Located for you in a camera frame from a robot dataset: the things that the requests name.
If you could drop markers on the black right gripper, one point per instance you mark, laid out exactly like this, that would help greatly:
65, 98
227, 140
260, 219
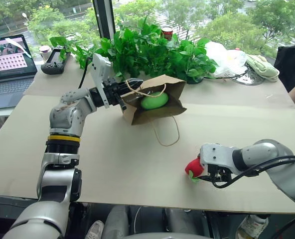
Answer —
219, 173

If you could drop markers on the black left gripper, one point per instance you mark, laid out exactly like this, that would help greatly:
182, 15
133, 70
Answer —
110, 90

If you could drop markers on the red strawberry plush toy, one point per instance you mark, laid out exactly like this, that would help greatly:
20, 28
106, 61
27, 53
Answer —
193, 168

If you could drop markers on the brown paper bag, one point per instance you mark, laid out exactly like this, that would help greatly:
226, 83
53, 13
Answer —
160, 112

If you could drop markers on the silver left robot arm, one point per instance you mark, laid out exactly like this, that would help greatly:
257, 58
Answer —
62, 149

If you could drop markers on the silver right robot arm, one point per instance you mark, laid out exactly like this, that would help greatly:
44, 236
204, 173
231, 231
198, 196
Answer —
272, 159

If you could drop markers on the green plush toy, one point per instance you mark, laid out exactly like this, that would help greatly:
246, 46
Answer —
154, 100

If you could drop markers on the white plastic bag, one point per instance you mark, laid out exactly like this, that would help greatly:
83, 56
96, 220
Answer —
223, 58

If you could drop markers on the black bag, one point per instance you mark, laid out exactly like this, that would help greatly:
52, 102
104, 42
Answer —
290, 59

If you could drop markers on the green leafy potted plant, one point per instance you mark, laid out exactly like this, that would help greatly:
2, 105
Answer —
150, 52

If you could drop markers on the red can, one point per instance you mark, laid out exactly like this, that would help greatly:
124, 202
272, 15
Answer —
167, 33

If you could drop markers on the white sneaker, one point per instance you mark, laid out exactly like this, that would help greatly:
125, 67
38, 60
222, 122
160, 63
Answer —
95, 230
252, 226

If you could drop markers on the black handheld controller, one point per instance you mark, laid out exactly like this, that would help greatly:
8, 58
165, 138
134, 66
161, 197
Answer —
54, 63

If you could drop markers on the paper cup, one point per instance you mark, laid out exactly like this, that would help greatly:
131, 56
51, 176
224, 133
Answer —
45, 52

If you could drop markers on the round glass plate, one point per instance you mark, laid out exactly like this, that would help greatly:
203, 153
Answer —
247, 79

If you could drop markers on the grey trouser leg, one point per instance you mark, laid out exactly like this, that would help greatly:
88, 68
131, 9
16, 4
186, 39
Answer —
116, 222

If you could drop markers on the pale green cloth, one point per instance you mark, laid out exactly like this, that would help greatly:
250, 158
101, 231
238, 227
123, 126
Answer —
262, 67

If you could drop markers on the grey laptop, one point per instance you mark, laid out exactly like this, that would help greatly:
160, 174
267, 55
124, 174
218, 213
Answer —
8, 74

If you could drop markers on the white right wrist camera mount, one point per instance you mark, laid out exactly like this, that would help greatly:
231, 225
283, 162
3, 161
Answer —
216, 155

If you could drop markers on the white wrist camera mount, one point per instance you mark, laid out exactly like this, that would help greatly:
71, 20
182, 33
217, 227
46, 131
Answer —
99, 68
216, 155

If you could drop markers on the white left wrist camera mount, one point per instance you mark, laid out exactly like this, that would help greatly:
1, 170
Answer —
99, 68

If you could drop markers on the black window frame post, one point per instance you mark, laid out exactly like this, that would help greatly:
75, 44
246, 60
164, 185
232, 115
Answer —
104, 17

